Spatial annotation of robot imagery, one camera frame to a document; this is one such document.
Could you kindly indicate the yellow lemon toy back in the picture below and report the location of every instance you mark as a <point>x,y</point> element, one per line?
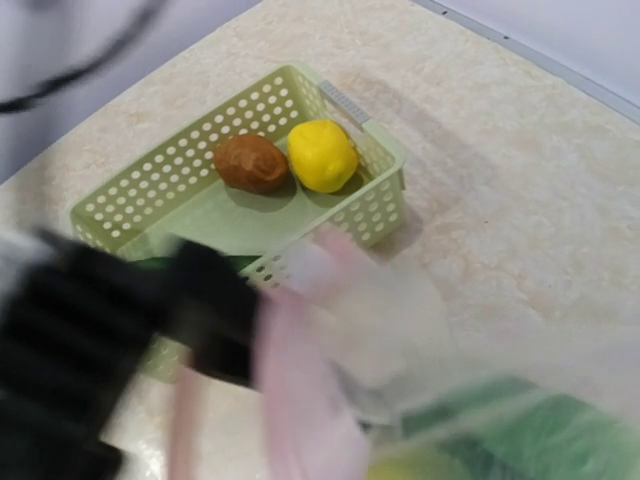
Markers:
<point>321,155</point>

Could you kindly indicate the brown round cake toy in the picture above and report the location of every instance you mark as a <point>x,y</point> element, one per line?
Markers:
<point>251,163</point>

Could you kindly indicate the beige perforated plastic basket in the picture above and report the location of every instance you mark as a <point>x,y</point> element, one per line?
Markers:
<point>174,192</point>

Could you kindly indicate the clear zip top bag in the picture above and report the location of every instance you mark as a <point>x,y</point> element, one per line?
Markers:
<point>347,346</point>

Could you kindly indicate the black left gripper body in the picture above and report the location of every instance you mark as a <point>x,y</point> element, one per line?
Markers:
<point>76,326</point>

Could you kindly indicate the green bok choy toy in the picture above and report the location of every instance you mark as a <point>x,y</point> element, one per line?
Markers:
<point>514,429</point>

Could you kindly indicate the dark green cucumber toy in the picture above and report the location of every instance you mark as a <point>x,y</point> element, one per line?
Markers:
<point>235,263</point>

